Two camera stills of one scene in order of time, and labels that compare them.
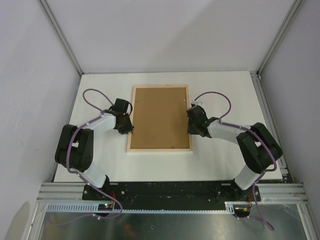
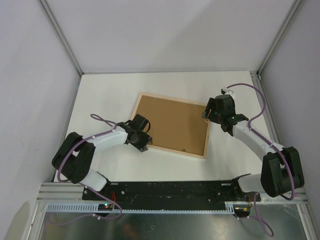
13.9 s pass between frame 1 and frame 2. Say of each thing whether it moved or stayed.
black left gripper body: moved
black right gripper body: moved
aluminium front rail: stayed
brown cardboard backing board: moved
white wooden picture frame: moved
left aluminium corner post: stayed
